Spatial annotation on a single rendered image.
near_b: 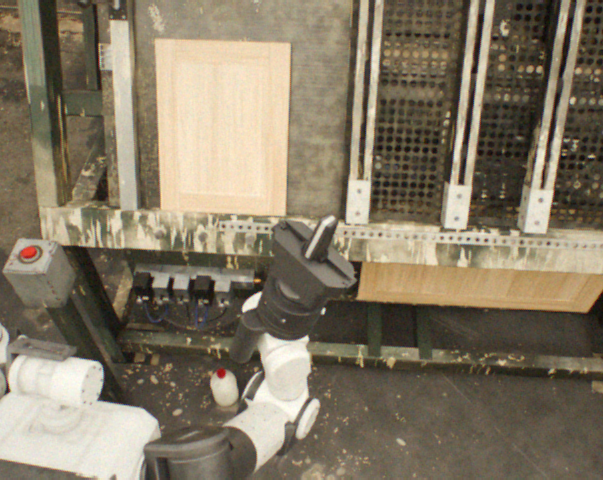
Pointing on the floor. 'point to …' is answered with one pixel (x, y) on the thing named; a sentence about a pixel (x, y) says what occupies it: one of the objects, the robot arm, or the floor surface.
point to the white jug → (224, 387)
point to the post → (81, 337)
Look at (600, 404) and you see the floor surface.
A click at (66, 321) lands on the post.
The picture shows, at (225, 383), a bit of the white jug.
